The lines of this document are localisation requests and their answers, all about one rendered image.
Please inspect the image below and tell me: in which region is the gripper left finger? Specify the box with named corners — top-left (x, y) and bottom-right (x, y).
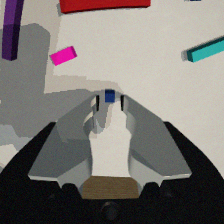
top-left (0, 95), bottom-right (99, 224)

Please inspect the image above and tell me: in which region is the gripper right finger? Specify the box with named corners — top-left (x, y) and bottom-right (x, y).
top-left (120, 94), bottom-right (224, 224)

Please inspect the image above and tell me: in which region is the magenta rectangular block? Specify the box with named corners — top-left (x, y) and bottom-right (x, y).
top-left (50, 46), bottom-right (77, 66)

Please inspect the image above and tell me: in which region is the purple rod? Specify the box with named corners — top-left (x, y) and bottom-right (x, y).
top-left (2, 0), bottom-right (24, 61)

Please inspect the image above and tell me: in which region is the turquoise rod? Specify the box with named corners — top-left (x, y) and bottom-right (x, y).
top-left (186, 37), bottom-right (224, 63)

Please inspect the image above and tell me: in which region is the red rod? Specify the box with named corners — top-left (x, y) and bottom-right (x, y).
top-left (59, 0), bottom-right (151, 14)

